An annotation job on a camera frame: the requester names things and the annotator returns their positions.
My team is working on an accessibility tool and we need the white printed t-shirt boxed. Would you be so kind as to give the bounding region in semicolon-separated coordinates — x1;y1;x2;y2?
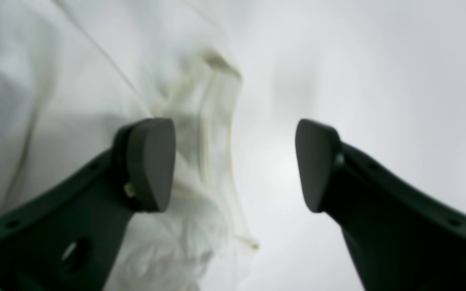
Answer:
0;0;258;291

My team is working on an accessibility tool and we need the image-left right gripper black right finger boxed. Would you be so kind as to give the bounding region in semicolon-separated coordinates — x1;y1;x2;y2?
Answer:
295;118;466;291

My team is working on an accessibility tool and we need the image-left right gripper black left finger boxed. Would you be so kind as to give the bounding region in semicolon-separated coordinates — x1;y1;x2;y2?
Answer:
0;118;176;291

